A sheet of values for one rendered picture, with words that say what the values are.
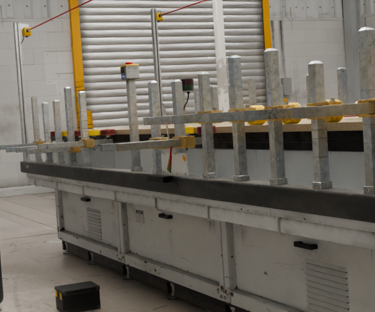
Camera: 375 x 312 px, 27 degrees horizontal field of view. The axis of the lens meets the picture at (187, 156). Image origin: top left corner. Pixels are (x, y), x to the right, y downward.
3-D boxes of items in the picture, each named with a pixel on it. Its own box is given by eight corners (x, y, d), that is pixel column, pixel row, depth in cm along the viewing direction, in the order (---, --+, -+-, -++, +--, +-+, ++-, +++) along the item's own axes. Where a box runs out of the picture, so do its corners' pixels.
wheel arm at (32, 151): (28, 155, 451) (27, 148, 451) (26, 155, 454) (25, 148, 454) (98, 150, 470) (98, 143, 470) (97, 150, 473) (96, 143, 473)
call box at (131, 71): (126, 80, 374) (125, 64, 373) (121, 81, 380) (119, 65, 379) (139, 80, 377) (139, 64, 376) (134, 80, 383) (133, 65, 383)
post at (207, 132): (209, 192, 310) (201, 72, 308) (204, 191, 314) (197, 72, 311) (216, 191, 312) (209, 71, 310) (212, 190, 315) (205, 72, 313)
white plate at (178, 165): (187, 177, 325) (185, 153, 324) (161, 174, 348) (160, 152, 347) (188, 176, 325) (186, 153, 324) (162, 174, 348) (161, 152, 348)
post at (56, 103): (59, 176, 490) (54, 99, 487) (57, 176, 493) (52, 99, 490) (64, 175, 491) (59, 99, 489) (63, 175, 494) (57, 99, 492)
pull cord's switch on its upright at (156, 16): (164, 150, 605) (155, 7, 599) (157, 149, 618) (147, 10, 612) (174, 148, 608) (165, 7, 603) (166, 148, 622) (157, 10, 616)
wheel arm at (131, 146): (119, 153, 316) (118, 142, 315) (116, 153, 319) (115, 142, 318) (213, 145, 335) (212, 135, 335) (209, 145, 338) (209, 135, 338)
